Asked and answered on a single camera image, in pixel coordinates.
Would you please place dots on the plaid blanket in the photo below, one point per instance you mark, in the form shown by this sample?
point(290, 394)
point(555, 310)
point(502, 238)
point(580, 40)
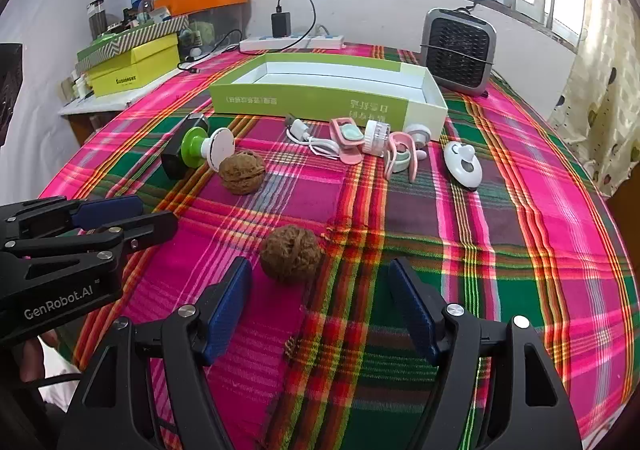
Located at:
point(500, 255)

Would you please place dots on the pink clip with mint pad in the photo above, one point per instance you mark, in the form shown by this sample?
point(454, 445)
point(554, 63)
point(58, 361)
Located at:
point(347, 140)

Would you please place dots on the black bike light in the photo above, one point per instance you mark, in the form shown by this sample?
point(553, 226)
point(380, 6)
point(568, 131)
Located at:
point(175, 157)

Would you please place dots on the brown wooden furniture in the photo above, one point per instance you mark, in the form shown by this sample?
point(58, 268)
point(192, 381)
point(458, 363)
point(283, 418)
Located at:
point(625, 210)

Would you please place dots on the brown walnut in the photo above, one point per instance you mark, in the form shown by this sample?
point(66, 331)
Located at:
point(290, 255)
point(242, 171)

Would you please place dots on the green toy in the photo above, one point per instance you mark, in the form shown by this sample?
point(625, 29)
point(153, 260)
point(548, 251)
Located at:
point(202, 36)

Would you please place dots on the white oval device with knob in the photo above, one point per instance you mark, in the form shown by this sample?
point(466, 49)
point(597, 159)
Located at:
point(462, 165)

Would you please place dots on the glass jar with dark lid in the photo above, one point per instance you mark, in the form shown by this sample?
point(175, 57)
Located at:
point(96, 20)

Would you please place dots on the black charger adapter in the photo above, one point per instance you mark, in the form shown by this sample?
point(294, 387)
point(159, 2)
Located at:
point(281, 25)

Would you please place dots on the green white cardboard box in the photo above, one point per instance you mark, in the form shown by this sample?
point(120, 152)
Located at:
point(320, 105)

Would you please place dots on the white power strip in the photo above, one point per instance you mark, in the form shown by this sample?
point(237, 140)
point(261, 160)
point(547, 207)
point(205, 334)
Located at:
point(260, 45)

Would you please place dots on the grey space heater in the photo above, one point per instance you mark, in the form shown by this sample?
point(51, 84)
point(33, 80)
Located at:
point(457, 50)

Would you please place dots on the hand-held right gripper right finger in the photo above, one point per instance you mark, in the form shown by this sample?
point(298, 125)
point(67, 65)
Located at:
point(412, 310)

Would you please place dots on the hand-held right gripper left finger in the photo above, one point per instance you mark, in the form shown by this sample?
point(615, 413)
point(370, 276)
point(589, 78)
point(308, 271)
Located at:
point(232, 310)

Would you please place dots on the white side table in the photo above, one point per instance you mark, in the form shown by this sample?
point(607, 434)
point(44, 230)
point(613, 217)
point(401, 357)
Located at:
point(100, 105)

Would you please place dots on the yellow cardboard box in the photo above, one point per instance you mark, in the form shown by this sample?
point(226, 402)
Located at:
point(130, 70)

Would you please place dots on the green white spool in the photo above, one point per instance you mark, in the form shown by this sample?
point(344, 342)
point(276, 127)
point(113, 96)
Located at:
point(195, 147)

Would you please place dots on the white ribbed cap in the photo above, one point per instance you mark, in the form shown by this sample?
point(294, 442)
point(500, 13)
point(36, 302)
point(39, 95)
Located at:
point(376, 134)

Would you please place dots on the person's left hand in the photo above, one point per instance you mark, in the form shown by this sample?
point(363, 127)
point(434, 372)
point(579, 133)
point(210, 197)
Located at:
point(32, 357)

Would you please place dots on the white mushroom-shaped knob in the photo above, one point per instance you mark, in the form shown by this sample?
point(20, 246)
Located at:
point(417, 135)

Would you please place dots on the striped green white box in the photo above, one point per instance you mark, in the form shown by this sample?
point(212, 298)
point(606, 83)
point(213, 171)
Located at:
point(135, 37)

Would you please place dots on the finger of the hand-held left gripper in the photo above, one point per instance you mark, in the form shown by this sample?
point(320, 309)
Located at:
point(150, 230)
point(107, 212)

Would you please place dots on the cream printed curtain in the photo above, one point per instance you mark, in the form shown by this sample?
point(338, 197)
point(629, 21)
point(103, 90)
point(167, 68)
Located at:
point(600, 105)

